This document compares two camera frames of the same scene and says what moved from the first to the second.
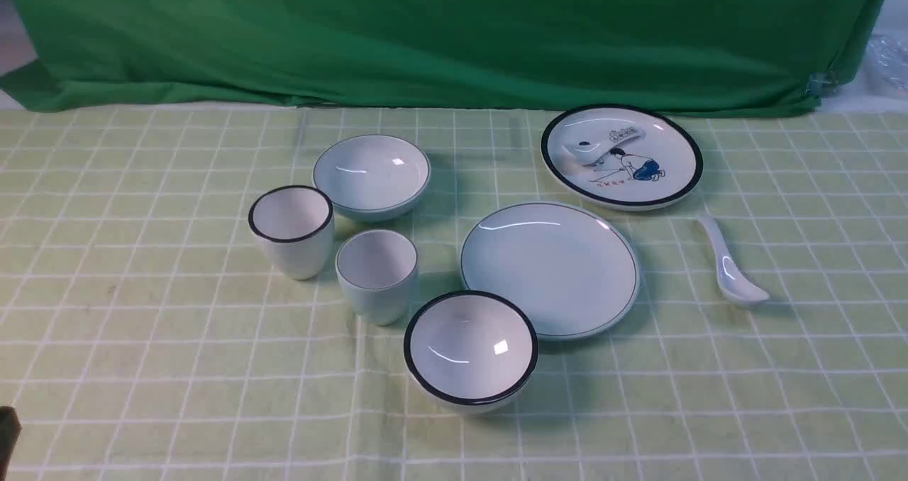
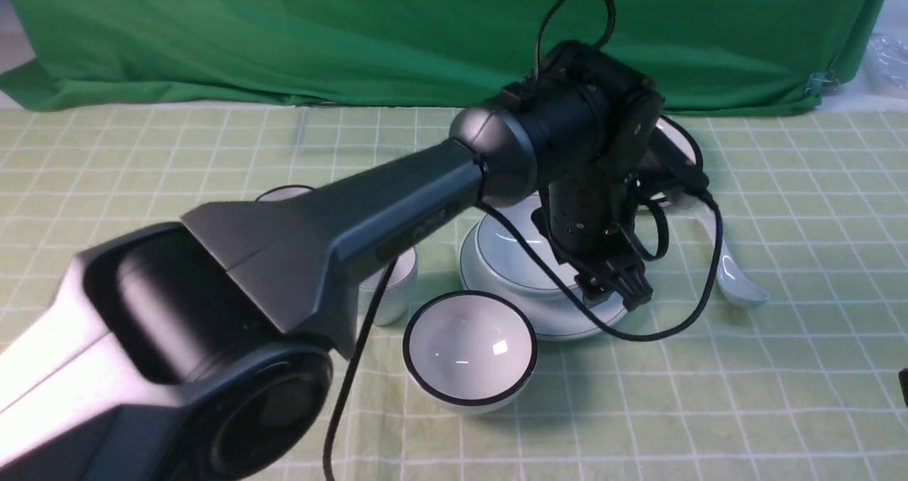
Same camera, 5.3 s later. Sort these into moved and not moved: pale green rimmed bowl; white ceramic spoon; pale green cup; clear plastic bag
Moved: pale green rimmed bowl
Not moved: clear plastic bag; pale green cup; white ceramic spoon
